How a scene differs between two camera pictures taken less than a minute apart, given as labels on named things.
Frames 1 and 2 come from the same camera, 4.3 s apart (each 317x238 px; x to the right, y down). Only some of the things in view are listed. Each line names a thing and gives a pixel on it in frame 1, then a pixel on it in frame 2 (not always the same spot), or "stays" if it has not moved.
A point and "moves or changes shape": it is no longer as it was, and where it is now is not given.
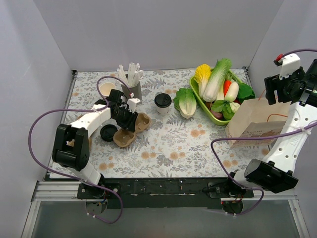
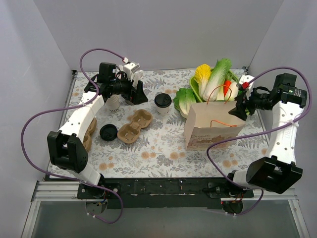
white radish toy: (232, 92) stays
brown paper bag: (256, 118) to (211, 121)
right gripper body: (271, 87) to (242, 103)
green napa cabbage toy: (219, 72) stays
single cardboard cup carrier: (123, 137) moves or changes shape
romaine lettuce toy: (184, 102) stays
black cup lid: (162, 100) stays
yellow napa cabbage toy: (202, 73) stays
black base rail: (169, 193) stays
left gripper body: (130, 121) to (134, 89)
